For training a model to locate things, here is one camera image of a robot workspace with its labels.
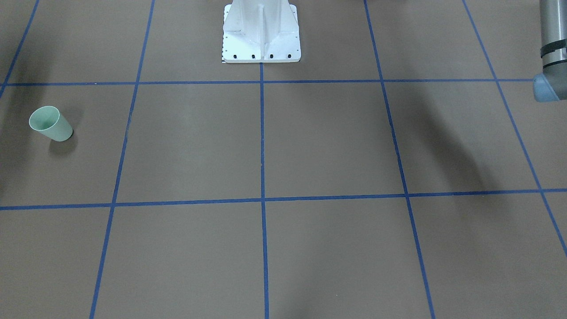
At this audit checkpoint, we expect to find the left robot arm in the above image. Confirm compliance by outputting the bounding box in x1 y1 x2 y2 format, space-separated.
532 0 567 103

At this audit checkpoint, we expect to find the light green cup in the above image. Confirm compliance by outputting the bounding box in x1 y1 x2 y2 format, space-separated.
28 105 74 142

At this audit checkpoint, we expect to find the brown table mat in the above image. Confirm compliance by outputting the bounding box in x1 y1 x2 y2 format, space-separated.
1 0 566 319

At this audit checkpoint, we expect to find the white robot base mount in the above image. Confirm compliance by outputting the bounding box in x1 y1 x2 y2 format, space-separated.
221 0 302 63

